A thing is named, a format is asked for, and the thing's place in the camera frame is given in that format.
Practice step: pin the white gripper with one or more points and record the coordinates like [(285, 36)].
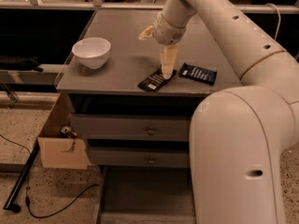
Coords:
[(166, 31)]

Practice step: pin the black chocolate rxbar wrapper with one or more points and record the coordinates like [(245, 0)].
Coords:
[(155, 81)]

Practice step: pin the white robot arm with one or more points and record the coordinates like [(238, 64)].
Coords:
[(237, 135)]

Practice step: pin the blue rxbar wrapper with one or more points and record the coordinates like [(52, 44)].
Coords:
[(199, 74)]

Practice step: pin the grey drawer cabinet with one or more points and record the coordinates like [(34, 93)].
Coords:
[(112, 89)]

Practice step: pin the grey top drawer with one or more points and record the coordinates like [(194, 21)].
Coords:
[(120, 127)]

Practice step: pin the grey middle drawer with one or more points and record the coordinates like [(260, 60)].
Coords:
[(138, 157)]

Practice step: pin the grey open bottom drawer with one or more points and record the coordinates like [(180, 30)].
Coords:
[(144, 195)]

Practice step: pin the white ceramic bowl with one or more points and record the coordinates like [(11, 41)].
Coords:
[(92, 52)]

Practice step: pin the metal soda can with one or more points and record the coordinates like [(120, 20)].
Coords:
[(66, 130)]

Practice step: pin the black bag on ledge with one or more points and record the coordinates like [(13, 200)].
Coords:
[(19, 63)]

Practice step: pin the cardboard box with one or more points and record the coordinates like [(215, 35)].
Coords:
[(57, 150)]

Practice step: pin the black floor rail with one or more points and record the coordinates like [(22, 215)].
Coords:
[(10, 204)]

